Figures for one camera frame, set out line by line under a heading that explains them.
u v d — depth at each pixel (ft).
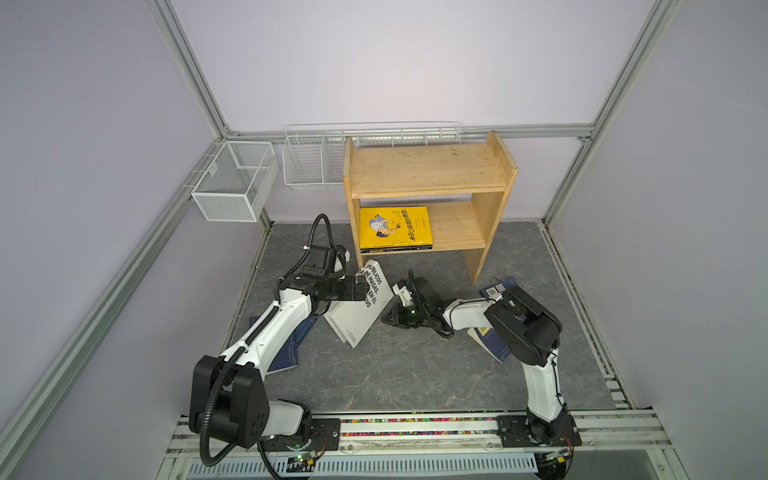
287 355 2.80
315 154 3.17
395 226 2.86
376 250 2.76
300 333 2.98
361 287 2.50
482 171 2.42
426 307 2.53
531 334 1.75
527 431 2.17
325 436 2.40
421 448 2.38
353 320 2.76
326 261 2.18
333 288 2.31
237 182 3.35
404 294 2.92
